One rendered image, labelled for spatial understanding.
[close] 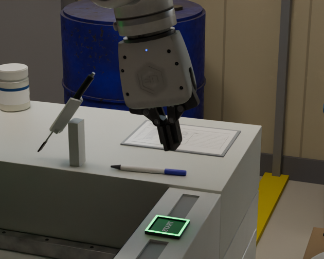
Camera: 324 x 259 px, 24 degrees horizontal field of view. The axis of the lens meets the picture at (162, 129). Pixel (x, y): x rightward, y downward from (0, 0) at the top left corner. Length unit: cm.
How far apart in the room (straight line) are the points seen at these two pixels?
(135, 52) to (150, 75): 4
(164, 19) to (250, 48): 258
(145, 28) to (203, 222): 34
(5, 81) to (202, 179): 56
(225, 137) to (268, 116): 217
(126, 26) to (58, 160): 45
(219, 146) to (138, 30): 49
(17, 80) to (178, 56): 70
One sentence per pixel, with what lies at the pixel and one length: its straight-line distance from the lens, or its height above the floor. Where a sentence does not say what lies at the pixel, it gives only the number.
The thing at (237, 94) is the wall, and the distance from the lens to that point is 368.
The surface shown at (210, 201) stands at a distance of 126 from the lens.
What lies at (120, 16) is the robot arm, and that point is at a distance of 104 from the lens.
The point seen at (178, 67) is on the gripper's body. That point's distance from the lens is 104.
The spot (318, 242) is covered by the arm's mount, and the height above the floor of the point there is 90.
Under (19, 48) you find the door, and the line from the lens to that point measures 403.
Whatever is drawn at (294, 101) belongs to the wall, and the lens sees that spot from 363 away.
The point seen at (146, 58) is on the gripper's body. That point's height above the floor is 124.
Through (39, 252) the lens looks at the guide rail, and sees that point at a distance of 139.
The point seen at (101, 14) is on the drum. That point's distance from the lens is 302.
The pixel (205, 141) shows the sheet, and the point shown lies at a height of 97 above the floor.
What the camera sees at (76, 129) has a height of 104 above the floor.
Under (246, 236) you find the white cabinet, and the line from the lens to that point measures 158.
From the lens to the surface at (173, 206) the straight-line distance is 124.
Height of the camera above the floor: 150
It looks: 20 degrees down
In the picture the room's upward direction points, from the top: straight up
